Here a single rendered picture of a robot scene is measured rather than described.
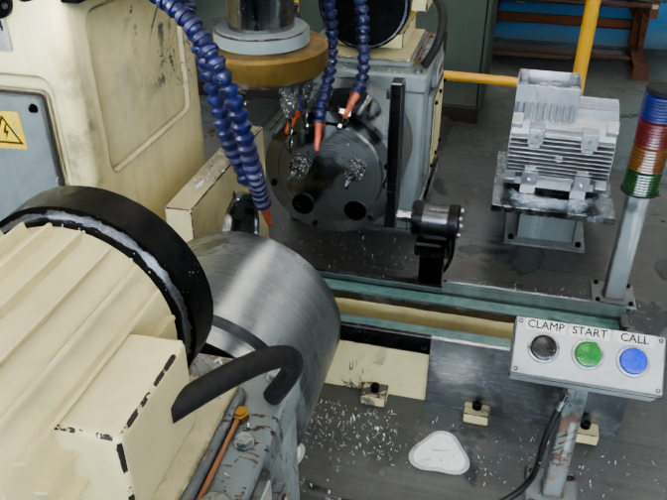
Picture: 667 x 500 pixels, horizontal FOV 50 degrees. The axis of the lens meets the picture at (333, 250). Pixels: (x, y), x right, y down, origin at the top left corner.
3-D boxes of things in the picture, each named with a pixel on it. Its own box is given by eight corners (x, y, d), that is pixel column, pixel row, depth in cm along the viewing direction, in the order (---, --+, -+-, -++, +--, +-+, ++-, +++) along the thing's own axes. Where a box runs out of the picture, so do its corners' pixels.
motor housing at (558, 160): (500, 196, 147) (513, 109, 137) (507, 159, 163) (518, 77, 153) (602, 209, 143) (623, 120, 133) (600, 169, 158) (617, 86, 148)
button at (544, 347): (528, 359, 85) (529, 356, 84) (530, 334, 86) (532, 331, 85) (554, 363, 85) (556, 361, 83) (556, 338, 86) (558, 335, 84)
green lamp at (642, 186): (622, 195, 124) (628, 173, 122) (619, 181, 129) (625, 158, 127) (659, 199, 123) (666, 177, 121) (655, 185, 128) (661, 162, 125)
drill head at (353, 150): (252, 247, 132) (243, 119, 118) (313, 156, 165) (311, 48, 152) (386, 265, 127) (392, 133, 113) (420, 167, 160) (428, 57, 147)
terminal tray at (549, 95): (512, 119, 142) (517, 84, 139) (515, 101, 151) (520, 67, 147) (575, 125, 140) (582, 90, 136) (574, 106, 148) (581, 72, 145)
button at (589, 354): (572, 366, 84) (574, 364, 83) (574, 341, 85) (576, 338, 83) (598, 370, 84) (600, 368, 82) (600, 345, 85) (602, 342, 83)
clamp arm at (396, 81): (380, 227, 122) (386, 82, 108) (383, 218, 124) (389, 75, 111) (400, 229, 121) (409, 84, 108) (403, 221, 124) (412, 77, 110)
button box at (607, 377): (506, 378, 89) (509, 372, 84) (512, 322, 91) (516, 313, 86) (652, 403, 85) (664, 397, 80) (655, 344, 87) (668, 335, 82)
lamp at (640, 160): (628, 173, 122) (634, 148, 119) (625, 158, 127) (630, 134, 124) (666, 177, 121) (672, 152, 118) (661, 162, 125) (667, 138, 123)
